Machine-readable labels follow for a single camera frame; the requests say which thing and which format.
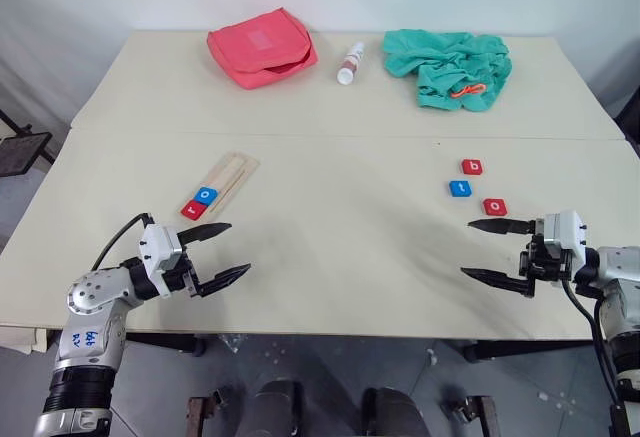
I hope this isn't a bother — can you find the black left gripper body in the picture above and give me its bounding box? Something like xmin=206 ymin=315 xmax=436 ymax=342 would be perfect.
xmin=162 ymin=244 xmax=207 ymax=301

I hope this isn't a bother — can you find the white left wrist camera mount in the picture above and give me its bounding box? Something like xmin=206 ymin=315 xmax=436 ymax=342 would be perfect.
xmin=139 ymin=223 xmax=187 ymax=299

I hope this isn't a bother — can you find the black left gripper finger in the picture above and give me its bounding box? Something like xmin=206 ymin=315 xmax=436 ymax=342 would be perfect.
xmin=178 ymin=222 xmax=233 ymax=247
xmin=195 ymin=263 xmax=252 ymax=300

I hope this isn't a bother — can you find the orange cord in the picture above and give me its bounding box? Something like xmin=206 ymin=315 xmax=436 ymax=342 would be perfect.
xmin=449 ymin=82 xmax=488 ymax=100

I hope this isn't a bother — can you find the blue tile letter t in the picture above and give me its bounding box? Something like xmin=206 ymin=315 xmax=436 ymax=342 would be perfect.
xmin=447 ymin=179 xmax=474 ymax=200

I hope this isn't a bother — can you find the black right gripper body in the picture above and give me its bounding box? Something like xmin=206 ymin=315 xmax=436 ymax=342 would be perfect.
xmin=518 ymin=218 xmax=574 ymax=289

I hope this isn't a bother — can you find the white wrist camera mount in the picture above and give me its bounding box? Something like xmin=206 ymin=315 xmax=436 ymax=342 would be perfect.
xmin=541 ymin=209 xmax=589 ymax=279
xmin=139 ymin=223 xmax=187 ymax=299

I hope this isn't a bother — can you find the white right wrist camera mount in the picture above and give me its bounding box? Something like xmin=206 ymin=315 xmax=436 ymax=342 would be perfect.
xmin=541 ymin=209 xmax=589 ymax=279

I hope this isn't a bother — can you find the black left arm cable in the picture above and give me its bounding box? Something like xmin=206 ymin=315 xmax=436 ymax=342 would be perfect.
xmin=92 ymin=212 xmax=154 ymax=274

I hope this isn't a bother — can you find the blue tile letter o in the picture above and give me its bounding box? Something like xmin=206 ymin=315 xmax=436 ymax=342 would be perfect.
xmin=193 ymin=186 xmax=222 ymax=207

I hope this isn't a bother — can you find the wooden letter tray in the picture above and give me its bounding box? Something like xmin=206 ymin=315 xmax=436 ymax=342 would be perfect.
xmin=179 ymin=151 xmax=263 ymax=222

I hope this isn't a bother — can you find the red tile letter o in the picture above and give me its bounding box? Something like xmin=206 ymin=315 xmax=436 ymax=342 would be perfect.
xmin=481 ymin=197 xmax=510 ymax=217

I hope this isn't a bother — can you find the dark rounded shape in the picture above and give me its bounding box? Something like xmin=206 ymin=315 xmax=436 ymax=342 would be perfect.
xmin=361 ymin=385 xmax=432 ymax=437
xmin=243 ymin=379 xmax=305 ymax=437

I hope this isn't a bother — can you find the black table frame bar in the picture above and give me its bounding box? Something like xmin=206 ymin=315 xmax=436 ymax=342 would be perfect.
xmin=124 ymin=333 xmax=207 ymax=357
xmin=461 ymin=339 xmax=601 ymax=364

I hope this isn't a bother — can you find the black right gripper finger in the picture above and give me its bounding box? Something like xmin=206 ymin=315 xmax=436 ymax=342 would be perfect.
xmin=459 ymin=266 xmax=537 ymax=300
xmin=467 ymin=216 xmax=539 ymax=237

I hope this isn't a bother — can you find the red tile letter r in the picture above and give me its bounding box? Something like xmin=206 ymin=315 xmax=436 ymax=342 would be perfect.
xmin=180 ymin=199 xmax=209 ymax=222

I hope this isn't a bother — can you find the rusty metal bracket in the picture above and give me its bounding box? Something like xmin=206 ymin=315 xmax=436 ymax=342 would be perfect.
xmin=441 ymin=393 xmax=504 ymax=437
xmin=186 ymin=390 xmax=227 ymax=437

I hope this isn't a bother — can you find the clear plastic bag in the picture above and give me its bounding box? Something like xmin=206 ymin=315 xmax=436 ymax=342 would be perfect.
xmin=219 ymin=334 xmax=249 ymax=354

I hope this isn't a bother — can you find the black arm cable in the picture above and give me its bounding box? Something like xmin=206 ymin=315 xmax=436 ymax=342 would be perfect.
xmin=92 ymin=212 xmax=154 ymax=274
xmin=559 ymin=279 xmax=632 ymax=411

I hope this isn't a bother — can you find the red fabric zipper pouch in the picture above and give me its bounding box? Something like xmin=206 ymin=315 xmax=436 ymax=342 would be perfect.
xmin=207 ymin=5 xmax=320 ymax=91

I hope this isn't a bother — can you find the crumpled green cloth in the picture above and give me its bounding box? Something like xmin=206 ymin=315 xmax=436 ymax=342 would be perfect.
xmin=382 ymin=28 xmax=514 ymax=113

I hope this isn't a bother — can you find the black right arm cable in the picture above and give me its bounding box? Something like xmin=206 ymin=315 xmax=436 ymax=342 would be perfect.
xmin=559 ymin=279 xmax=632 ymax=411

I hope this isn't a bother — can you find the black metal stand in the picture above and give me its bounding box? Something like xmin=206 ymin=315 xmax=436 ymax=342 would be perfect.
xmin=0 ymin=109 xmax=57 ymax=179

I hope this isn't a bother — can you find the white bottle with brown label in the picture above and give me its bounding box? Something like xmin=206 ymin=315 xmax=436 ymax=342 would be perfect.
xmin=336 ymin=41 xmax=367 ymax=86

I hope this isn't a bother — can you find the dark object at room edge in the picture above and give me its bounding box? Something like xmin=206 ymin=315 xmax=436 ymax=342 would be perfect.
xmin=614 ymin=91 xmax=640 ymax=159

